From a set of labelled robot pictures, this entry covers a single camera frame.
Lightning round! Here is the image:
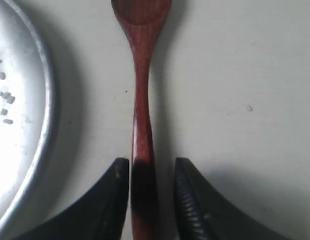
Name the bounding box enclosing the red-brown wooden spoon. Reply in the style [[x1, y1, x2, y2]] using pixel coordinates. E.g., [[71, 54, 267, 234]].
[[111, 0, 172, 240]]

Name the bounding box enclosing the round steel plate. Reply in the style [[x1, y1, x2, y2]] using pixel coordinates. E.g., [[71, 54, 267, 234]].
[[0, 0, 55, 236]]

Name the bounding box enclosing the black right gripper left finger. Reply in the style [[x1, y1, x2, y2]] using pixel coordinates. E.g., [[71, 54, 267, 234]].
[[17, 158, 129, 240]]

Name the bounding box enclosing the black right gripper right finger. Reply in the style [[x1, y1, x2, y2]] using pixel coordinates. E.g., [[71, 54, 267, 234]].
[[175, 157, 285, 240]]

